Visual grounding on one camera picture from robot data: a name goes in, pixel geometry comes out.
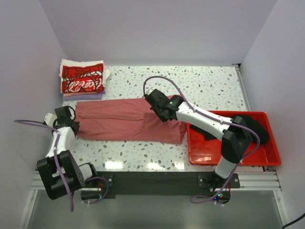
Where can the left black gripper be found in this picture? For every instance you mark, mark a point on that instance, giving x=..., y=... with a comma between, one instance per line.
x=77, y=125

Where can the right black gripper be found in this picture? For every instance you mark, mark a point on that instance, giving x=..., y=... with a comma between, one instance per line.
x=155, y=110

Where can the pink t shirt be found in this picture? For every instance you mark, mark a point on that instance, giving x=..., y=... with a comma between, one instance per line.
x=125, y=120

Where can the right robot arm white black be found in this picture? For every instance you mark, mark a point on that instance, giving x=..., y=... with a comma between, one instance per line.
x=234, y=134

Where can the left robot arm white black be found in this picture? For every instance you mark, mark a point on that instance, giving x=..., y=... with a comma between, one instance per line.
x=59, y=167

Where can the folded light pink shirt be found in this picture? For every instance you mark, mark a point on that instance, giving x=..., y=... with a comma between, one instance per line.
x=72, y=94

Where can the folded lavender shirt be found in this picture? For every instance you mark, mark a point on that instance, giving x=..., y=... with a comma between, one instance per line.
x=84, y=96

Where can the folded red print white shirt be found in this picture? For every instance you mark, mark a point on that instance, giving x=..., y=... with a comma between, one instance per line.
x=83, y=77

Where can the red plastic tray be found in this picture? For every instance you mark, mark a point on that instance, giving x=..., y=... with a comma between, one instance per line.
x=208, y=152

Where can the black t shirt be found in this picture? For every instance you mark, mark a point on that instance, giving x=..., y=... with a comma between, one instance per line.
x=250, y=122

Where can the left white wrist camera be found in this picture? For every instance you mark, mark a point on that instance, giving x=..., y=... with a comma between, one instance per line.
x=49, y=119

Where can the aluminium frame rail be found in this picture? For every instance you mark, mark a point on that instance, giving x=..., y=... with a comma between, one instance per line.
x=246, y=181

